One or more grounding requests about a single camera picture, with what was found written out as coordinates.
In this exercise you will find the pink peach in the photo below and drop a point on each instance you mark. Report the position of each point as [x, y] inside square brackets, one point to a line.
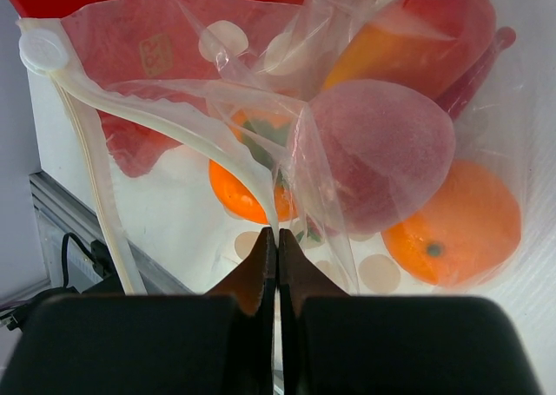
[368, 154]

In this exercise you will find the red yellow mango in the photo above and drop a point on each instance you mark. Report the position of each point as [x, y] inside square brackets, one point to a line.
[425, 45]

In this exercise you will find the red chili pepper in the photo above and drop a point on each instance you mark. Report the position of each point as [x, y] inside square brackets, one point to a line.
[456, 98]

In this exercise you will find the aluminium mounting rail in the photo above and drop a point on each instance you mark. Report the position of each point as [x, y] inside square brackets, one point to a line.
[59, 212]

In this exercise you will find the clear dotted zip bag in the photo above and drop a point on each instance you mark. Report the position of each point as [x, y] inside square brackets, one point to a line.
[274, 57]

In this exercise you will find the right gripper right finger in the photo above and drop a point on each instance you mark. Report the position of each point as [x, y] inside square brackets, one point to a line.
[335, 343]

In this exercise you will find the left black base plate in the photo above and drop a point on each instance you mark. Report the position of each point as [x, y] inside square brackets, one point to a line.
[15, 316]

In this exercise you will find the orange round fruit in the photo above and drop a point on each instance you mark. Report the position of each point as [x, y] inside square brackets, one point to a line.
[470, 226]

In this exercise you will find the orange persimmon fruit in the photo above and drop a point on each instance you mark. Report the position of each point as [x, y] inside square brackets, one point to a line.
[231, 193]

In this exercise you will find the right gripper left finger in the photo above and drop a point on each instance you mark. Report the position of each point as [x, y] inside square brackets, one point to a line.
[220, 342]

